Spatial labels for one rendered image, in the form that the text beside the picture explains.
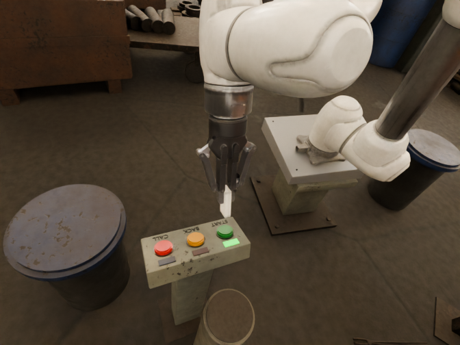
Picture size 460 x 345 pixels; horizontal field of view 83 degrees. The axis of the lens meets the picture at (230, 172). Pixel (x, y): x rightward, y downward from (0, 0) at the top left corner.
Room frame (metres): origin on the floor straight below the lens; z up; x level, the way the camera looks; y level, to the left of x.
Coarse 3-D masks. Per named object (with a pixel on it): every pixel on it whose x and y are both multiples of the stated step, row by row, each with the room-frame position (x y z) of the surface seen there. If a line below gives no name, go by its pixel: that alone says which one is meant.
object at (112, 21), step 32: (0, 0) 1.34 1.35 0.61; (32, 0) 1.43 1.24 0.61; (64, 0) 1.52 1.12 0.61; (96, 0) 1.63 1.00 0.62; (0, 32) 1.31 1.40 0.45; (32, 32) 1.40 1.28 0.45; (64, 32) 1.50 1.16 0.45; (96, 32) 1.60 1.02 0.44; (0, 64) 1.27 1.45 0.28; (32, 64) 1.36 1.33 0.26; (64, 64) 1.47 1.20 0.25; (96, 64) 1.58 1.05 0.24; (128, 64) 1.71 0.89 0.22; (0, 96) 1.23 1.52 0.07
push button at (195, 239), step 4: (196, 232) 0.32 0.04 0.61; (188, 236) 0.30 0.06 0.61; (192, 236) 0.30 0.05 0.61; (196, 236) 0.31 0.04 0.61; (200, 236) 0.31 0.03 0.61; (188, 240) 0.29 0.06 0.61; (192, 240) 0.29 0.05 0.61; (196, 240) 0.29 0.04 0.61; (200, 240) 0.29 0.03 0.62; (192, 244) 0.28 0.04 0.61; (196, 244) 0.28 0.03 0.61; (200, 244) 0.29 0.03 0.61
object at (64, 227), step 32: (64, 192) 0.44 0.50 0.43; (96, 192) 0.47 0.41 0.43; (32, 224) 0.32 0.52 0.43; (64, 224) 0.34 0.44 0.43; (96, 224) 0.36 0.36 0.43; (32, 256) 0.23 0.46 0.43; (64, 256) 0.25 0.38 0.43; (96, 256) 0.28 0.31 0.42; (64, 288) 0.22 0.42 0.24; (96, 288) 0.26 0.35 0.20
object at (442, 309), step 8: (440, 304) 0.59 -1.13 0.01; (448, 304) 0.60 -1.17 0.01; (440, 312) 0.55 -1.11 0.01; (448, 312) 0.56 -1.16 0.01; (456, 312) 0.57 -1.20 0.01; (440, 320) 0.51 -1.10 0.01; (448, 320) 0.52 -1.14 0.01; (456, 320) 0.52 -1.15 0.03; (440, 328) 0.48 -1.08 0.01; (448, 328) 0.49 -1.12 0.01; (456, 328) 0.48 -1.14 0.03; (440, 336) 0.44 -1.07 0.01; (448, 336) 0.45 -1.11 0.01; (456, 336) 0.46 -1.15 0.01; (448, 344) 0.42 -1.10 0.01; (456, 344) 0.42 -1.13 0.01
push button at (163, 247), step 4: (164, 240) 0.28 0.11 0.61; (156, 244) 0.26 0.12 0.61; (160, 244) 0.26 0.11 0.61; (164, 244) 0.27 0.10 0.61; (168, 244) 0.27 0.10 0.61; (156, 248) 0.25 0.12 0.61; (160, 248) 0.25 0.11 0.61; (164, 248) 0.26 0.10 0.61; (168, 248) 0.26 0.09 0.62; (156, 252) 0.25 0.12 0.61; (160, 252) 0.25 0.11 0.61; (164, 252) 0.25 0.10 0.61; (168, 252) 0.25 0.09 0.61
